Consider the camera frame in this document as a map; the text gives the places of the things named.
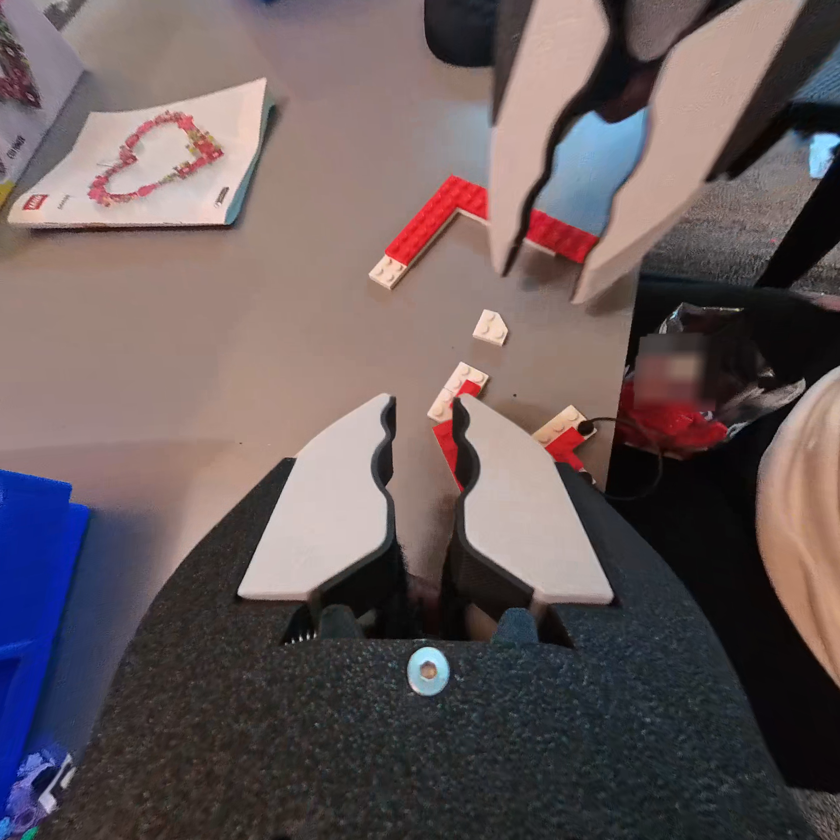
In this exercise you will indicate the grey desk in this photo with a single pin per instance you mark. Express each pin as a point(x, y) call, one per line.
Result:
point(197, 367)

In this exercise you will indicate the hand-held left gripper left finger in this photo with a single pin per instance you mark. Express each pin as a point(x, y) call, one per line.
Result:
point(321, 512)

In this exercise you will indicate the person's cream sweater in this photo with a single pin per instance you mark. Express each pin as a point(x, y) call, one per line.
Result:
point(807, 525)

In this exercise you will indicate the blue plastic bin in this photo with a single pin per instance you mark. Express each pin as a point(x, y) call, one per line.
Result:
point(33, 590)

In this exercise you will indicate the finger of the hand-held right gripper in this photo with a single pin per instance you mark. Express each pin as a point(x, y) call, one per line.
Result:
point(695, 124)
point(531, 118)

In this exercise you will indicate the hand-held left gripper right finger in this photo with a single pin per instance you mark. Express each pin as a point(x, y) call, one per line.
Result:
point(531, 525)

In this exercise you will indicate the red white angled brick piece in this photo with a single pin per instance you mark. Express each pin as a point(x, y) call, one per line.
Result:
point(564, 433)

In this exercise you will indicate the small white brick plate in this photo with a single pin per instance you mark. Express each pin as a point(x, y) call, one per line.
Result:
point(490, 327)

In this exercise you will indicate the red and silver foil bag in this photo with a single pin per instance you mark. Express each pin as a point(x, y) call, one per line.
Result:
point(663, 428)

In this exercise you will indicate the bag of coloured bricks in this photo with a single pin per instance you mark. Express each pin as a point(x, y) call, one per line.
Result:
point(39, 784)

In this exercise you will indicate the black chair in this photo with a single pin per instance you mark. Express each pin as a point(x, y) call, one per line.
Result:
point(459, 33)

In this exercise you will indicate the red white L-shaped brick frame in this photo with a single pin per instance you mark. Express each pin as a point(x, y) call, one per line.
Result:
point(426, 229)

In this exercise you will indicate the red brick strip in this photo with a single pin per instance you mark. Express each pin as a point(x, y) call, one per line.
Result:
point(446, 453)

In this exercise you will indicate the heart picture instruction booklet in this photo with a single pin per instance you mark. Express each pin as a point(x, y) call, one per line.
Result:
point(164, 164)

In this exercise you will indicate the white cardboard box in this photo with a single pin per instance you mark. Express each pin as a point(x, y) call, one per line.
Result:
point(39, 65)

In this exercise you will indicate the black slanted leg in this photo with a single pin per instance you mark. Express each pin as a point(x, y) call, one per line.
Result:
point(800, 229)

